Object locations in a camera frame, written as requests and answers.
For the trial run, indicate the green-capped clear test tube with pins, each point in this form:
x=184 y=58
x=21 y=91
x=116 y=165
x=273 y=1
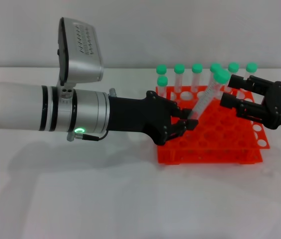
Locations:
x=251 y=67
x=179 y=68
x=214 y=66
x=233 y=66
x=161 y=69
x=197 y=68
x=221 y=76
x=162 y=81

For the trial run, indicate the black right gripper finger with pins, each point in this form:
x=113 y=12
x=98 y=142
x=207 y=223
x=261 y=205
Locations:
x=252 y=84
x=247 y=108

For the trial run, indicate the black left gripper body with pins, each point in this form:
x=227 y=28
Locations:
x=135 y=114

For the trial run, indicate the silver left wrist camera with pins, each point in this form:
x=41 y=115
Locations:
x=83 y=54

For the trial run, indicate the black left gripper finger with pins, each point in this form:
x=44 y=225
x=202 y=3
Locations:
x=183 y=112
x=185 y=125

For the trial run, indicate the orange plastic test tube rack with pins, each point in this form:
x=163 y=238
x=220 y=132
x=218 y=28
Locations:
x=217 y=139

